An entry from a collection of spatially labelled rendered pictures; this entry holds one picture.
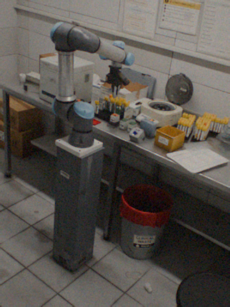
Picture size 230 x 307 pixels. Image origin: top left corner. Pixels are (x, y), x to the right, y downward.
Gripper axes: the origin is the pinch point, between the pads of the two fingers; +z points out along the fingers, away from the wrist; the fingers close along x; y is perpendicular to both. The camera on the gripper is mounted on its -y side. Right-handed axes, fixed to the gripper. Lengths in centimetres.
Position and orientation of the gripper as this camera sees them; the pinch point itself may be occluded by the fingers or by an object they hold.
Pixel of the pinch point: (115, 96)
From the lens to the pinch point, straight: 256.5
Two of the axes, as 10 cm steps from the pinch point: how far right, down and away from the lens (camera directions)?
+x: -6.2, 3.2, -7.2
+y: -7.8, -3.7, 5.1
